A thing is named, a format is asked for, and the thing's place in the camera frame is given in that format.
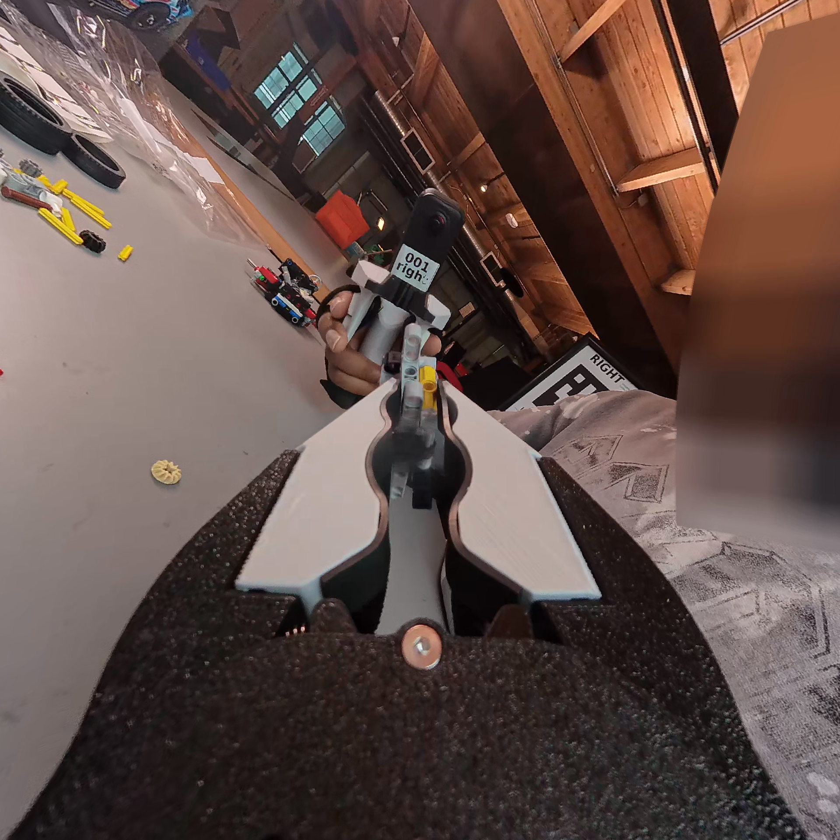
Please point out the toy car set box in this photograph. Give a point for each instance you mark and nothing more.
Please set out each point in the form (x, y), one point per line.
(141, 10)

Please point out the pile of yellow grey bricks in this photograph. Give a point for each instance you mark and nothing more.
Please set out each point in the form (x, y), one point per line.
(49, 197)

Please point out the person's right forearm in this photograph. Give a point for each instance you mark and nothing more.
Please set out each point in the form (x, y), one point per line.
(590, 420)

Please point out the grey desk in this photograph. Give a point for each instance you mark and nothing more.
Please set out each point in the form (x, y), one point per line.
(164, 367)

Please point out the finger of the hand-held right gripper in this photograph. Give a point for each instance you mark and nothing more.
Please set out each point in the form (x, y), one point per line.
(371, 272)
(439, 316)

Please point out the tan toy gear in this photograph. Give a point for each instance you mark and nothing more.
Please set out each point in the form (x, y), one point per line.
(166, 472)

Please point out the black toy tyre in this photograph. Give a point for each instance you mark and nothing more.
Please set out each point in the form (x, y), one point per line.
(97, 161)
(26, 121)

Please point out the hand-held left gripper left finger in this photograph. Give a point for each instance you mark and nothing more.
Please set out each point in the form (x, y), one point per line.
(315, 512)

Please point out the black framed white sign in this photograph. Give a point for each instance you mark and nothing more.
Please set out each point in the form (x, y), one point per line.
(577, 380)

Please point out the person's grey patterned shirt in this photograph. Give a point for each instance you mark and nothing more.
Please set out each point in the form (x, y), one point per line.
(722, 623)

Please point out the orange chair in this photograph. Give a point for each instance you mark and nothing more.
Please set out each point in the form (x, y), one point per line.
(341, 220)

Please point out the partly built toy car chassis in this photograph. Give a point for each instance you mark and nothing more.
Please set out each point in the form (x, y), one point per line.
(289, 295)

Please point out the grey toy brick assembly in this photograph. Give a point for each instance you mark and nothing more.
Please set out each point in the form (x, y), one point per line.
(411, 344)

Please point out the black toy gear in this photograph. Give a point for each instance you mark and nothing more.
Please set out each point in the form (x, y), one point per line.
(93, 241)

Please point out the paned window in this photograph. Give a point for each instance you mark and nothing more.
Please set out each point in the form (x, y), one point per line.
(295, 98)

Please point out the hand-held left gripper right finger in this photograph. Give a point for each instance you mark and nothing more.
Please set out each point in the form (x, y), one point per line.
(518, 518)

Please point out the clear plastic bag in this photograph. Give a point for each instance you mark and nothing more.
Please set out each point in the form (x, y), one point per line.
(144, 111)

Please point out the person's right hand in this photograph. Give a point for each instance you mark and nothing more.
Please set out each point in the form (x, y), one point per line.
(344, 367)

